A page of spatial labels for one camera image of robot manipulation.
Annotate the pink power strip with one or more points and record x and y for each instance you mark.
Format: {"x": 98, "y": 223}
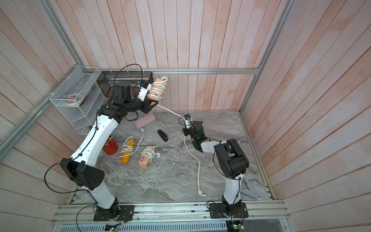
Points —
{"x": 144, "y": 161}
{"x": 157, "y": 89}

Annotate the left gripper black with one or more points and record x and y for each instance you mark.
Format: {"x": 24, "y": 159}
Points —
{"x": 147, "y": 107}

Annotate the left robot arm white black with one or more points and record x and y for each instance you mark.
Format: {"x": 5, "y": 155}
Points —
{"x": 80, "y": 167}

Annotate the black mesh basket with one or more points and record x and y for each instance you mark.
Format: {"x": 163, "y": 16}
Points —
{"x": 107, "y": 79}

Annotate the black remote control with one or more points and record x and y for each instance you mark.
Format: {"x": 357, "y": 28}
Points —
{"x": 163, "y": 135}

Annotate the red pencil cup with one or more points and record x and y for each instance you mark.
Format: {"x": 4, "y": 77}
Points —
{"x": 110, "y": 147}

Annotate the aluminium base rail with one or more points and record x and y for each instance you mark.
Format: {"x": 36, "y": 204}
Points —
{"x": 169, "y": 212}

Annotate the tape roll in rack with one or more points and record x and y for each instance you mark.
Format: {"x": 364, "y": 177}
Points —
{"x": 73, "y": 99}

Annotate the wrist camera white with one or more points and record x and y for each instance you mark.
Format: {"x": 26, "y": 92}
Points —
{"x": 188, "y": 121}
{"x": 145, "y": 87}

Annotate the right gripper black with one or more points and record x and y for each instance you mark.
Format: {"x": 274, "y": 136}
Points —
{"x": 186, "y": 132}

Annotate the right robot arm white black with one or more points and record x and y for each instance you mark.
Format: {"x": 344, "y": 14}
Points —
{"x": 232, "y": 161}

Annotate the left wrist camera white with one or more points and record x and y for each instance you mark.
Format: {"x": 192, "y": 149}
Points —
{"x": 145, "y": 87}

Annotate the yellow power strip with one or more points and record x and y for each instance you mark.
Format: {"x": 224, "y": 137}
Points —
{"x": 127, "y": 149}

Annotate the pink power strip front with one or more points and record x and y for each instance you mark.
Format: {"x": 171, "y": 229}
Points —
{"x": 144, "y": 161}

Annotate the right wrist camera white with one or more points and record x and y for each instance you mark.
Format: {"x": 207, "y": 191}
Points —
{"x": 188, "y": 121}

